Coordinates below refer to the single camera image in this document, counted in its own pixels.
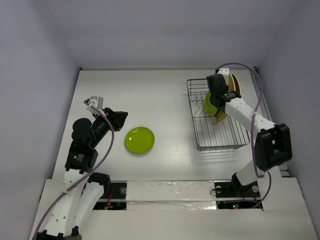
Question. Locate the cream plate with black mark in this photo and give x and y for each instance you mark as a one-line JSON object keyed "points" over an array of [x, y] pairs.
{"points": [[208, 107]]}

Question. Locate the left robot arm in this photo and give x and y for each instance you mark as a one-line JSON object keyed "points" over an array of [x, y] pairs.
{"points": [[82, 185]]}

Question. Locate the square bamboo tray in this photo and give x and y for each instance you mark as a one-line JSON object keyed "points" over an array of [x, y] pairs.
{"points": [[230, 87]]}

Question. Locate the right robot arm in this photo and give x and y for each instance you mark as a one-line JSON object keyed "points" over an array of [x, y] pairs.
{"points": [[270, 143]]}

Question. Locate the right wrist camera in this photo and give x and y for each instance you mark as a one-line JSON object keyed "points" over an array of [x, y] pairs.
{"points": [[225, 71]]}

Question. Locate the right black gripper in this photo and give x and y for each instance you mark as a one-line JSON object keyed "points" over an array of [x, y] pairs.
{"points": [[216, 110]]}

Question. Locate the oval bamboo tray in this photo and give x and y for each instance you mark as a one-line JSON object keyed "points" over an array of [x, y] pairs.
{"points": [[236, 84]]}

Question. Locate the wire dish rack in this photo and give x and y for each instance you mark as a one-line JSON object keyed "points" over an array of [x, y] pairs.
{"points": [[210, 135]]}

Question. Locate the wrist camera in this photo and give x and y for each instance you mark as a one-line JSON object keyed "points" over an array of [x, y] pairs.
{"points": [[225, 71], [94, 101]]}

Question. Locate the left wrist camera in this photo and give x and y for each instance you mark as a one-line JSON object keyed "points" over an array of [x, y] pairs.
{"points": [[94, 101]]}

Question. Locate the green plate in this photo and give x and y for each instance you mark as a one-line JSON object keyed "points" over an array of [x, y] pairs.
{"points": [[139, 140]]}

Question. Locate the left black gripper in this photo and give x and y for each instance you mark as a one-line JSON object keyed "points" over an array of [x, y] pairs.
{"points": [[117, 118]]}

